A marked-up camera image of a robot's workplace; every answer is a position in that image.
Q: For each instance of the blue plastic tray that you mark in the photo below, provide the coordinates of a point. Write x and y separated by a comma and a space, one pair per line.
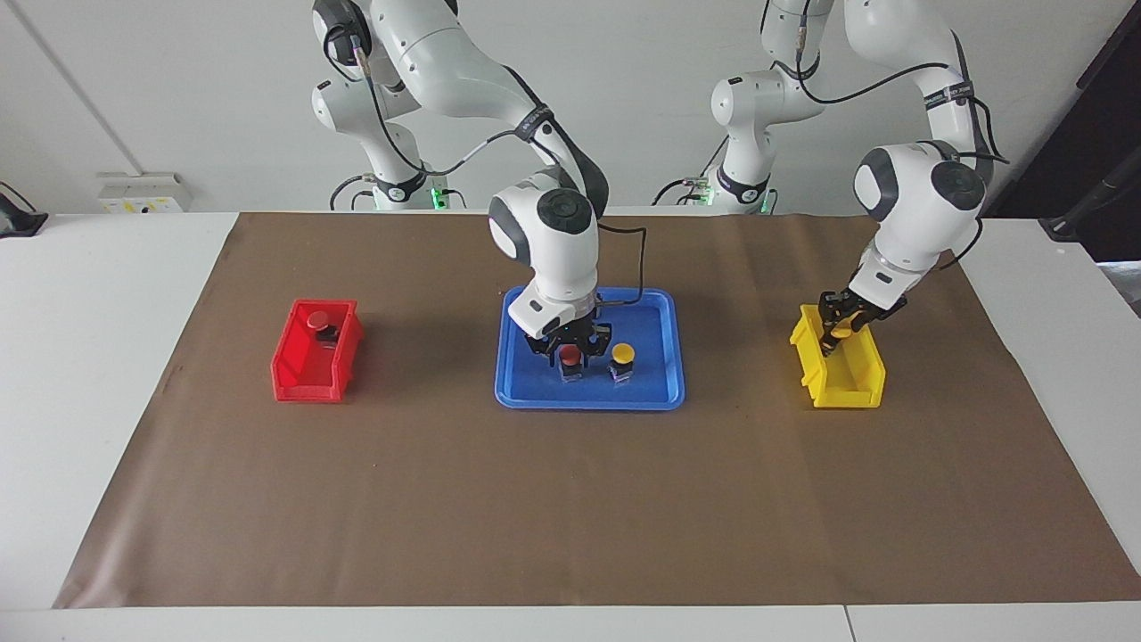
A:
535, 392

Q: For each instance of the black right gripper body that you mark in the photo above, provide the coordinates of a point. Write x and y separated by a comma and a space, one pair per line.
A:
570, 332

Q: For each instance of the red push button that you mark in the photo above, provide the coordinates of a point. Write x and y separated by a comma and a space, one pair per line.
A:
317, 318
570, 358

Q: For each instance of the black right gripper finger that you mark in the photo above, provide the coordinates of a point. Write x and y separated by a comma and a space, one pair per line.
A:
595, 349
551, 355

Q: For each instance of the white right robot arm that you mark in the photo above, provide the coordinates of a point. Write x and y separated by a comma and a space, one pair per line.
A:
544, 259

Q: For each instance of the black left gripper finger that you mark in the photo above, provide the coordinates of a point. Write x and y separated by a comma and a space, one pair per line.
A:
831, 334
860, 328

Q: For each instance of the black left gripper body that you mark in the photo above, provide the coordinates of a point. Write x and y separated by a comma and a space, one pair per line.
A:
860, 303

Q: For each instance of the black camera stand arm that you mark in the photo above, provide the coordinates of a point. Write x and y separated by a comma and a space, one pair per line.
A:
1092, 201

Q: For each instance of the black clamp mount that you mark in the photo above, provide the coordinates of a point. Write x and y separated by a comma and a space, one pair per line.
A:
18, 218

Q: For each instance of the brown paper table mat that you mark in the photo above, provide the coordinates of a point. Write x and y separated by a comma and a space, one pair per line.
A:
570, 499

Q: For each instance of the red plastic bin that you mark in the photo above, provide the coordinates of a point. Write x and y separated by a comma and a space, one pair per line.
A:
303, 379

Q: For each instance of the yellow plastic bin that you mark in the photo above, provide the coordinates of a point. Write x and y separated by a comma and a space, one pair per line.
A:
847, 392

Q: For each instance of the white wall socket box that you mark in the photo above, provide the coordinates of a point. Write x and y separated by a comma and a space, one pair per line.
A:
143, 192

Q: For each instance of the yellow push button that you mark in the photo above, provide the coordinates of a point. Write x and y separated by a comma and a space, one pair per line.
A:
622, 354
841, 333

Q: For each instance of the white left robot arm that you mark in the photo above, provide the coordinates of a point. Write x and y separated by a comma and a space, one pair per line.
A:
918, 214

